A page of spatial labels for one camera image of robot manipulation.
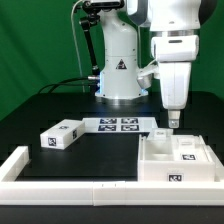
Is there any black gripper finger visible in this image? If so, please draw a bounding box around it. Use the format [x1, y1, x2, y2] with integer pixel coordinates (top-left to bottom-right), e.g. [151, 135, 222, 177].
[168, 110, 180, 128]

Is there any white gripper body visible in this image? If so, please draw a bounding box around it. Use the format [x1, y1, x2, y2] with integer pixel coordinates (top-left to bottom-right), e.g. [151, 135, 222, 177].
[151, 35, 199, 110]

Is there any white cabinet door panel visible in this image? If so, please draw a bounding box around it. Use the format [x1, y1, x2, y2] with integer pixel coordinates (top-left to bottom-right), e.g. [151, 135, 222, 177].
[171, 135, 209, 162]
[147, 128, 173, 140]

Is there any white cabinet body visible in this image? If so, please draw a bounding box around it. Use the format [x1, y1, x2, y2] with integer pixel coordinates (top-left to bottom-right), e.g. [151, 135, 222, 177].
[137, 135, 224, 182]

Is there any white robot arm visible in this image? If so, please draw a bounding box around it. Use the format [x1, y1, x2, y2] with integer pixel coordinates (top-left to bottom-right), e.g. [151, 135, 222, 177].
[90, 0, 202, 128]

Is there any white base marker plate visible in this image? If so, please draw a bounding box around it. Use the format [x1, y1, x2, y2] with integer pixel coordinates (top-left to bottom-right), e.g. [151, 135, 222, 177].
[83, 117, 157, 133]

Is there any white box with markers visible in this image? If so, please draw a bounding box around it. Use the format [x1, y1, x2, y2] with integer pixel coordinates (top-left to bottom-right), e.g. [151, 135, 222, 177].
[40, 119, 85, 150]

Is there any white U-shaped table fence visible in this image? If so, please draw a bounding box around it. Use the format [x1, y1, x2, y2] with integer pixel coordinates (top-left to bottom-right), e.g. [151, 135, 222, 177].
[0, 146, 224, 206]

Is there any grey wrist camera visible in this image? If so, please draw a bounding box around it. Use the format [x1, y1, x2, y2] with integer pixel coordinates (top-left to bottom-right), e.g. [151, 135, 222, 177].
[137, 65, 159, 89]

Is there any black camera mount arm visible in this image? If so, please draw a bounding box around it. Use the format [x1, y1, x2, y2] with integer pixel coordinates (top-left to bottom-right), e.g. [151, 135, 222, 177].
[79, 0, 124, 75]

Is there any black cable bundle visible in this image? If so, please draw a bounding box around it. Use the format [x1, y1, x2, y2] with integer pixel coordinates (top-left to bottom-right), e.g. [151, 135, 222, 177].
[38, 75, 100, 94]

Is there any white thin cable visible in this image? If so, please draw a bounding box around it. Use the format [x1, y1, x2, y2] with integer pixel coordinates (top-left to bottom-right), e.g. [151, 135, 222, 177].
[70, 0, 86, 93]

